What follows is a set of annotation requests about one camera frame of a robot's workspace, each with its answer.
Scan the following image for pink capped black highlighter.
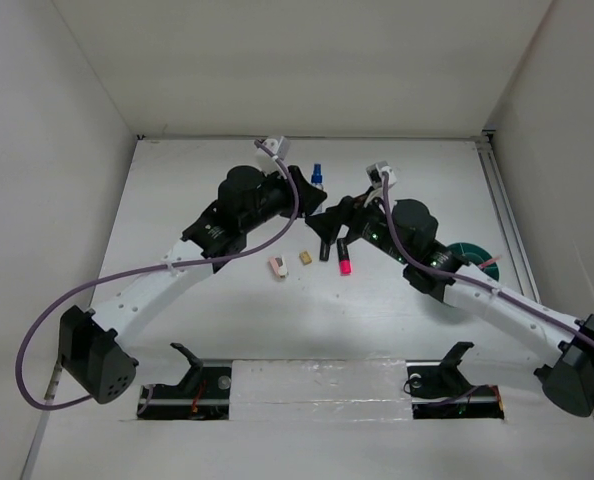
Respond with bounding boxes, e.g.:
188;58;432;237
336;238;352;276

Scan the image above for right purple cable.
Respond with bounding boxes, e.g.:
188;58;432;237
379;169;594;414

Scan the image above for aluminium side rail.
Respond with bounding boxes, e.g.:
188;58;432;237
476;130;558;351

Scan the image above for pink pencil in container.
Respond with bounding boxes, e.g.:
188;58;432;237
478;255;503;270

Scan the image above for clear spray bottle blue cap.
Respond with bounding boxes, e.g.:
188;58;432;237
310;163;324;191

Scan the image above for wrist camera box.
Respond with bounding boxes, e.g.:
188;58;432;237
366;161;397;189
255;136;290;174

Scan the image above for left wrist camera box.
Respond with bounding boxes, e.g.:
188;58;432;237
255;136;290;174

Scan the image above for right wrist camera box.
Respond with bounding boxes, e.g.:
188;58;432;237
366;161;397;189

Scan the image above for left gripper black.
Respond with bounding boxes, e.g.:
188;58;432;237
240;164;325;234

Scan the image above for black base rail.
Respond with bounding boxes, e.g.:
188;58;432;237
136;343;505;422

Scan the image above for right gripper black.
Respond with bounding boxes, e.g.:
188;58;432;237
304;187;412;266

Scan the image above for small yellow sharpener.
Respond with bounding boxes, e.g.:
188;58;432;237
300;251;312;264

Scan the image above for blue capped black highlighter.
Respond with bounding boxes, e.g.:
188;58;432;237
319;240;330;262

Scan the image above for purple cable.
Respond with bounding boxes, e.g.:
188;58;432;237
379;169;594;414
15;139;301;411

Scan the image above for teal round container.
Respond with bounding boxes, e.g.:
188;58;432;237
448;242;500;281

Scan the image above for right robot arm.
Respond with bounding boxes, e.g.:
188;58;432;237
306;196;594;417

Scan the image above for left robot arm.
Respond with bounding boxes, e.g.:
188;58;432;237
58;166;327;404

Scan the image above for pink eraser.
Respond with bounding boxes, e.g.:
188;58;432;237
268;256;288;279

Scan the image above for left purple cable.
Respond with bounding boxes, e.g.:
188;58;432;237
15;139;301;411

